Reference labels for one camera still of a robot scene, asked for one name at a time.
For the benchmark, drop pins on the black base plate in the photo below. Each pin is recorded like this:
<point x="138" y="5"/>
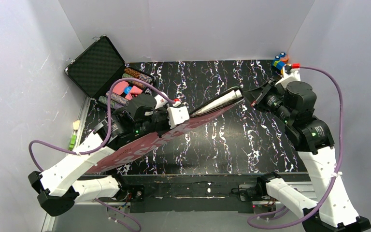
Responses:
<point x="194" y="192"/>

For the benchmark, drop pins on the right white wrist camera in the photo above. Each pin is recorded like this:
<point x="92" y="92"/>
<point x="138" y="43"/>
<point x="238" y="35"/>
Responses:
<point x="290" y="73"/>

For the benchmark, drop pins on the pink card deck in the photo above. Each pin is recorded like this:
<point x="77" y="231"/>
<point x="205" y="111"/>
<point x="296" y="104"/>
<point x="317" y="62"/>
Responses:
<point x="134" y="93"/>
<point x="120" y="87"/>

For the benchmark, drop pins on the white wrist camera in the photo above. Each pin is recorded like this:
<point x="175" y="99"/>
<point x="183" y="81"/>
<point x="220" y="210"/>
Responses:
<point x="290" y="73"/>
<point x="177" y="115"/>

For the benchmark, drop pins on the green red chip stack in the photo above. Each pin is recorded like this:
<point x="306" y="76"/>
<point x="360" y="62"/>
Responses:
<point x="129" y="78"/>

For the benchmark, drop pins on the green clip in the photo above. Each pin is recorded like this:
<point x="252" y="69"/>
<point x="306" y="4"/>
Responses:
<point x="72" y="142"/>

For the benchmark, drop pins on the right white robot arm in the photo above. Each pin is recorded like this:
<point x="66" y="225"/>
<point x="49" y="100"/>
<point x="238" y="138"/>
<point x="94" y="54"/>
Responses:
<point x="332" y="211"/>

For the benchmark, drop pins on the beige clip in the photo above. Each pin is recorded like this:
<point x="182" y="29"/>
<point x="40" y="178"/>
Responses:
<point x="76" y="125"/>

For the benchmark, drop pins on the black poker chip case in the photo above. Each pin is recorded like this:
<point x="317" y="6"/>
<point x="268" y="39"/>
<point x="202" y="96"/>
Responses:
<point x="97" y="68"/>

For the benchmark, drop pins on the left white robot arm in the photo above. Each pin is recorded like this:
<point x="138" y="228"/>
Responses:
<point x="59" y="187"/>

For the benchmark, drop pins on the purple patterned chip stack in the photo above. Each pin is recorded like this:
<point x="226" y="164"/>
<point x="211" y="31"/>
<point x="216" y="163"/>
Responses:
<point x="117" y="98"/>

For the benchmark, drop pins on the pink racket bag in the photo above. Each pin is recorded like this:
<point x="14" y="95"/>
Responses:
<point x="142" y="146"/>

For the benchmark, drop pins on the blue dealer chip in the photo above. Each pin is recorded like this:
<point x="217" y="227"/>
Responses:
<point x="127" y="90"/>

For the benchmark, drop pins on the white shuttlecock tube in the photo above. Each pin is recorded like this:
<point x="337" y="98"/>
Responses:
<point x="161" y="102"/>

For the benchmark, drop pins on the colourful toy blocks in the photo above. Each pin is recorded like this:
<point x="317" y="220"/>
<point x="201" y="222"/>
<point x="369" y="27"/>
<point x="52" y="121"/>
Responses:
<point x="280" y="61"/>

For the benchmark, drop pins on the brown striped chip stack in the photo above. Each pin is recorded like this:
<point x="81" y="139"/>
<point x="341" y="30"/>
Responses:
<point x="138" y="75"/>

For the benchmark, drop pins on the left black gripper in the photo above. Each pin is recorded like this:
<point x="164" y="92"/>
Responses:
<point x="165" y="116"/>

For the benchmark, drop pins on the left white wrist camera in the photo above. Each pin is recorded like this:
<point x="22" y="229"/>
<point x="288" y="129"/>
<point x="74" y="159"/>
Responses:
<point x="177" y="115"/>

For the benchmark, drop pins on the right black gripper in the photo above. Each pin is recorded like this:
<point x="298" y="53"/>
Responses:
<point x="265" y="95"/>

